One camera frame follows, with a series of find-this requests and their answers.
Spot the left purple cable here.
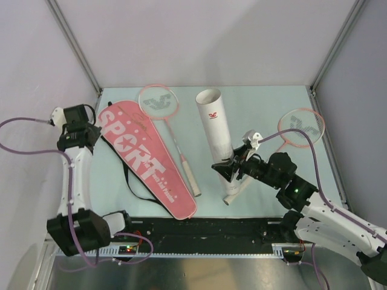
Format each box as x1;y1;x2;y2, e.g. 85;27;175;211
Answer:
0;117;154;269

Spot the pink badminton racket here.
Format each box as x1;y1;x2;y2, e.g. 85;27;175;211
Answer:
223;108;327;207
138;84;201;198

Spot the pink racket cover bag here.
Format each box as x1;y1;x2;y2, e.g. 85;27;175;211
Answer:
98;100;197;220

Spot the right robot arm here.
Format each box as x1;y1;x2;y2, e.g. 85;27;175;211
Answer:
212;152;386;285

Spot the left aluminium frame post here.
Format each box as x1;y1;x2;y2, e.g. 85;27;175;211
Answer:
45;0;102;97

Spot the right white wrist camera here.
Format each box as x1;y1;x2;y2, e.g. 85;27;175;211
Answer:
242;130;262;150

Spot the aluminium frame post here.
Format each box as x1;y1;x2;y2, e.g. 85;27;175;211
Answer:
45;0;102;97
310;0;369;92

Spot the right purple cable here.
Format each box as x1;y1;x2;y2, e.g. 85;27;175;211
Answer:
256;128;387;288

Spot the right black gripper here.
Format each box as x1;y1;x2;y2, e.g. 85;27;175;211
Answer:
212;144;281;189

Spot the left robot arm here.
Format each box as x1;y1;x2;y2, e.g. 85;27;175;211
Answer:
47;105;134;257

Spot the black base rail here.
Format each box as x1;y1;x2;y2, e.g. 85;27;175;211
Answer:
123;217;306;252

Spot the purple cable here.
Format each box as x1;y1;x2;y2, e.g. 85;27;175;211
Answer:
0;117;154;269
256;128;387;288

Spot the translucent shuttlecock tube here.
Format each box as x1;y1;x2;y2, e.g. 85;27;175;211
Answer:
195;88;244;196

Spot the right aluminium frame post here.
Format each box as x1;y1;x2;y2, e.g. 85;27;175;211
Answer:
310;0;369;92

